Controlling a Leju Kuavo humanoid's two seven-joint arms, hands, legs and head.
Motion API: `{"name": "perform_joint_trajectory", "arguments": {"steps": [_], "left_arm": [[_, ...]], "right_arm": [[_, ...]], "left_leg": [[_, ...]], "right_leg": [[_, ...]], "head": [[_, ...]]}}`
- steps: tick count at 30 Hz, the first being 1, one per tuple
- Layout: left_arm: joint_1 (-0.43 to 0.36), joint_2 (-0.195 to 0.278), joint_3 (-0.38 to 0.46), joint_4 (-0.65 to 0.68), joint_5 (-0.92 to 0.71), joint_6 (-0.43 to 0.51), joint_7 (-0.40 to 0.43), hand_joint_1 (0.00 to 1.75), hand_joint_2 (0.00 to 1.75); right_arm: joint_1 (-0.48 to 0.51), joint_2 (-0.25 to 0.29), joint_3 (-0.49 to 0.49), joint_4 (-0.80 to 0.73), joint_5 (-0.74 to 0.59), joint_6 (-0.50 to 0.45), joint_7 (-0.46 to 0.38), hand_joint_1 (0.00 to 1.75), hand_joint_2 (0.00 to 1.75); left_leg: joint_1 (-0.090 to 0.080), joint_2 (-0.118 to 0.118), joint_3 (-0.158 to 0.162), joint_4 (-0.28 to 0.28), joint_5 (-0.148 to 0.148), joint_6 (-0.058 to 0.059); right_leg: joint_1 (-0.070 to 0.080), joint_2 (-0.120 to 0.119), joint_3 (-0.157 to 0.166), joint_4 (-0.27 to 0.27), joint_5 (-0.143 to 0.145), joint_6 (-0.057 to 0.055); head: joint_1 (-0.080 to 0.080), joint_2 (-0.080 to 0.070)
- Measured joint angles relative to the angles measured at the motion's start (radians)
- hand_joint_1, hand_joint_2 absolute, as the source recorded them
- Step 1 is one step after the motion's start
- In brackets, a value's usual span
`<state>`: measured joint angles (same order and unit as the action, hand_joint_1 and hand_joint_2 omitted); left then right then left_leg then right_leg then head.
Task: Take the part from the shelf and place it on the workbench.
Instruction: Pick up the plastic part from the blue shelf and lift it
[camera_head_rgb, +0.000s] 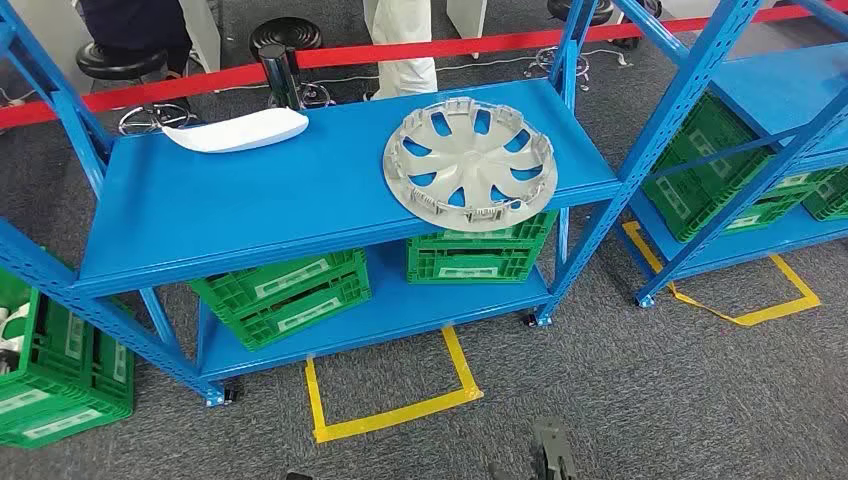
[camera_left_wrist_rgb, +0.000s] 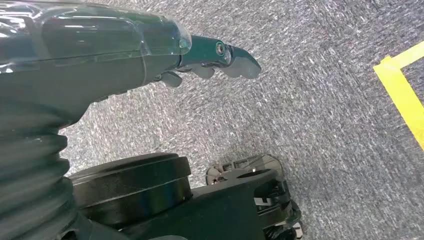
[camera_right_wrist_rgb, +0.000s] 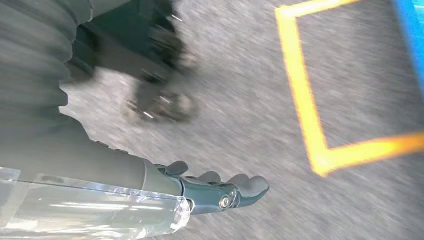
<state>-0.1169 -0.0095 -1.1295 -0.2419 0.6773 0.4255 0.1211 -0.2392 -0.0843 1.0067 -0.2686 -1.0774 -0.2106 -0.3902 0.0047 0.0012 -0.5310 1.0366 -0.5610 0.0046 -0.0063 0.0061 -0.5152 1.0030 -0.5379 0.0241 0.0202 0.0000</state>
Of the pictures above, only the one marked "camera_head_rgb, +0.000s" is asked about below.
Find blue steel shelf rack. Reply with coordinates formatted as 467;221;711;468
0;0;763;407
616;0;848;309

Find white desk panel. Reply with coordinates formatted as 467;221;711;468
447;0;488;41
178;0;222;74
9;0;94;94

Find white plastic fittings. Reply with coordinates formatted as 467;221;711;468
0;304;31;374

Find black barrier post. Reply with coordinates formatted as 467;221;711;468
258;43;306;111

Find red barrier belt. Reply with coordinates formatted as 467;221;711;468
0;0;848;130

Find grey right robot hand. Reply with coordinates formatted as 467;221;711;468
529;417;579;480

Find green open plastic crate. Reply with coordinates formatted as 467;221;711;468
0;264;135;450

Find white curved plastic part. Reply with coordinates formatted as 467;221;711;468
160;107;310;154

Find silver plastic wheel hubcap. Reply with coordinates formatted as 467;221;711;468
382;97;559;233

